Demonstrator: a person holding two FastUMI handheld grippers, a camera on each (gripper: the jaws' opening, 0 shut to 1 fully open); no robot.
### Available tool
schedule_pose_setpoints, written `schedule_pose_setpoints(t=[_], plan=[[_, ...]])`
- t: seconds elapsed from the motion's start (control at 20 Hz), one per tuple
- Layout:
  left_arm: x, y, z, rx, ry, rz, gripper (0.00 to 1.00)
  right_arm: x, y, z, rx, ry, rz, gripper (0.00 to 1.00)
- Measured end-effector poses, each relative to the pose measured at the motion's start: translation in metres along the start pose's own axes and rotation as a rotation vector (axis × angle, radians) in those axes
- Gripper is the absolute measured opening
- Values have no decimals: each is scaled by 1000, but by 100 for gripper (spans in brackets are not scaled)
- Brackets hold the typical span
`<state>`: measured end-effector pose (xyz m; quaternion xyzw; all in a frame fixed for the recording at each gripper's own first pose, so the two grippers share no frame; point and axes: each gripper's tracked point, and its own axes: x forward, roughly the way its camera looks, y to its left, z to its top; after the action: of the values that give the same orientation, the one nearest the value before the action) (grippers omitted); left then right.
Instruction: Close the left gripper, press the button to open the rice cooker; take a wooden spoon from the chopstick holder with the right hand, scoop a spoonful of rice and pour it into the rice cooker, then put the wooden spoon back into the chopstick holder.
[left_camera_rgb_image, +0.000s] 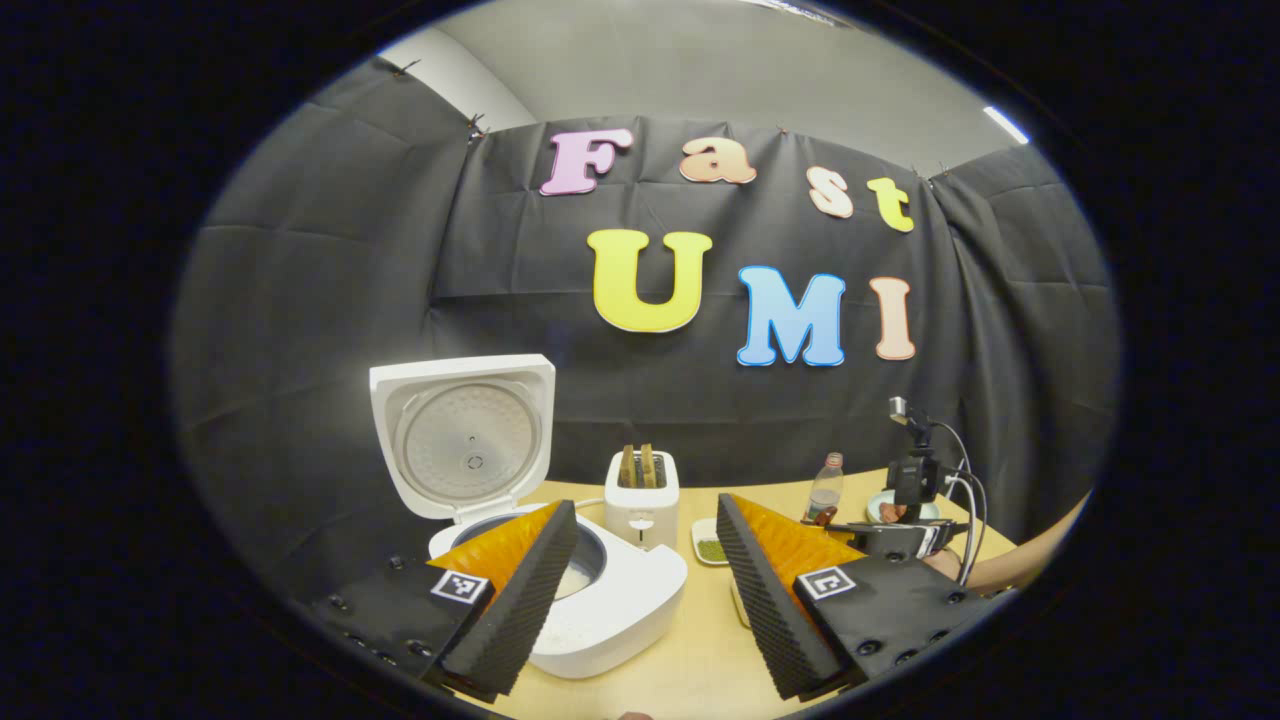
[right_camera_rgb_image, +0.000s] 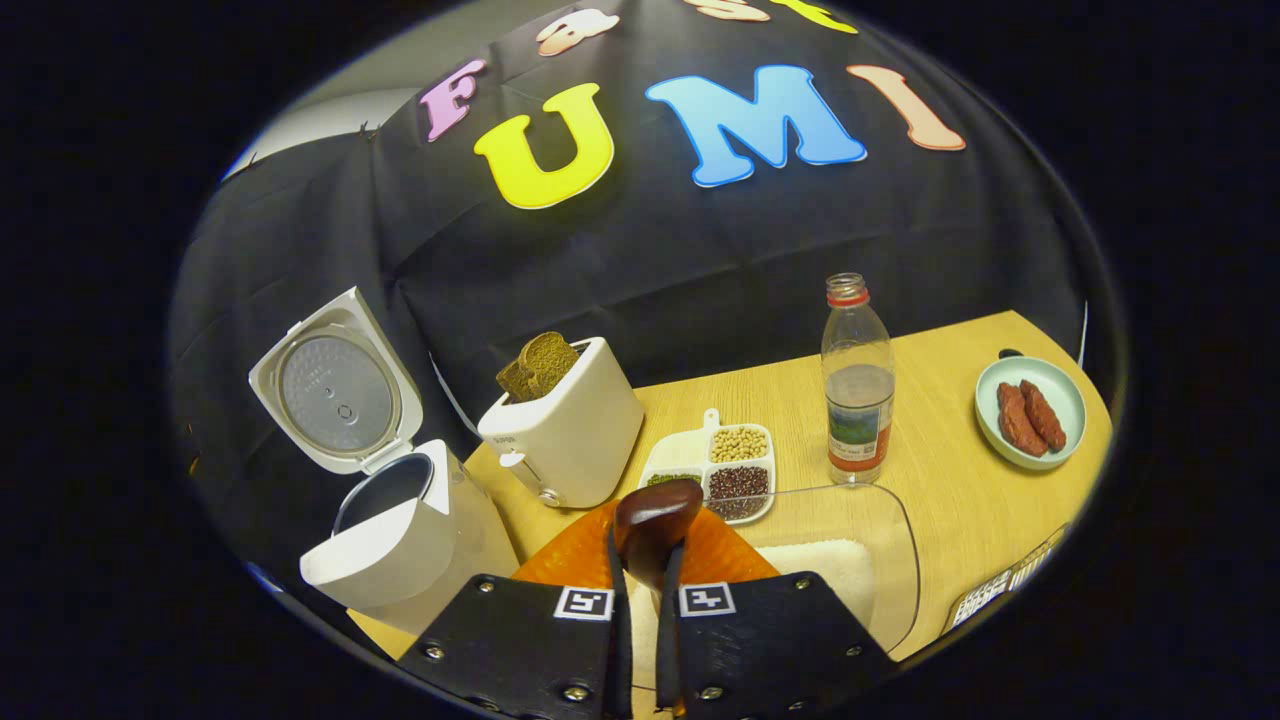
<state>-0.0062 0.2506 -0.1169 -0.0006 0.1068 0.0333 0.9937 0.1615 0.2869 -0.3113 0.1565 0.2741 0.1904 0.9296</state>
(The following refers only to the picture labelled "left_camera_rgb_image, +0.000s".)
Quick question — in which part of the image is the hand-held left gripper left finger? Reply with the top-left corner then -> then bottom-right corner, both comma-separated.
310,500 -> 580,701

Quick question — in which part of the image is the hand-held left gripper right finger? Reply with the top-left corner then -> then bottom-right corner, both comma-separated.
716,493 -> 1001,701

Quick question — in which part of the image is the white rice cooker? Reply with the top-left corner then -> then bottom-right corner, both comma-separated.
369,354 -> 689,681

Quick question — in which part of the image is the pale green plate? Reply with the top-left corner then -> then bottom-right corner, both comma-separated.
866,490 -> 941,524

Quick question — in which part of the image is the clear plastic bottle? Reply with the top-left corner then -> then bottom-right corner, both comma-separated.
806,452 -> 844,526

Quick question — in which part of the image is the white divided bean dish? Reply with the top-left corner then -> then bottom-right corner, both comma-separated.
691,517 -> 731,567

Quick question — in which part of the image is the white toaster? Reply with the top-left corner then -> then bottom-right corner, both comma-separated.
604,445 -> 681,551

